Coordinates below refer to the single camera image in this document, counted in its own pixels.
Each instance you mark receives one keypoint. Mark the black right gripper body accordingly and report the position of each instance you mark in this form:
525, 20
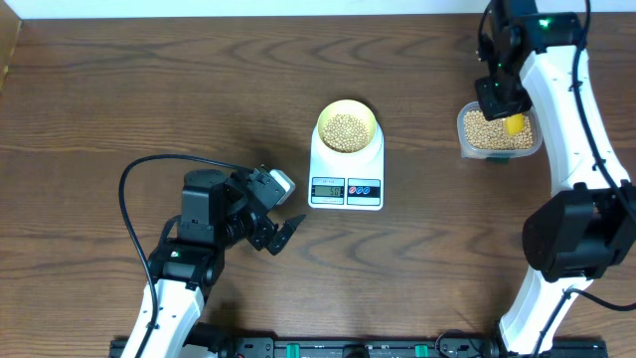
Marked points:
502, 96

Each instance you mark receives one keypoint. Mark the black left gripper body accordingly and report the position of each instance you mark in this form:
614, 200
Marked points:
239, 223

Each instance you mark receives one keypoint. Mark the yellow plastic scoop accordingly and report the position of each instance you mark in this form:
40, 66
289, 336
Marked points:
514, 124

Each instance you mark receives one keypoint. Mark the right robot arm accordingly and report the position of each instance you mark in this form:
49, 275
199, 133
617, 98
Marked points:
539, 62

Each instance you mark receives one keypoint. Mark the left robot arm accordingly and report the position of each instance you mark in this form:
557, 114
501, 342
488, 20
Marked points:
218, 210

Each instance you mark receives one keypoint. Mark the white digital kitchen scale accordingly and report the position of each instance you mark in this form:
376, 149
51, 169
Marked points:
347, 181

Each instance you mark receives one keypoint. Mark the yellow bowl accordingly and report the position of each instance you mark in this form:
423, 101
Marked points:
347, 126

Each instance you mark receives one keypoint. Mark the clear plastic container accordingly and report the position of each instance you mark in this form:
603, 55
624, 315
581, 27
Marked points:
483, 139

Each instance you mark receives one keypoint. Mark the soybeans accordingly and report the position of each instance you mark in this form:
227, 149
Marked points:
346, 133

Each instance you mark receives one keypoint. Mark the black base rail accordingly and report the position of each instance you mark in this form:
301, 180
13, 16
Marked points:
446, 347

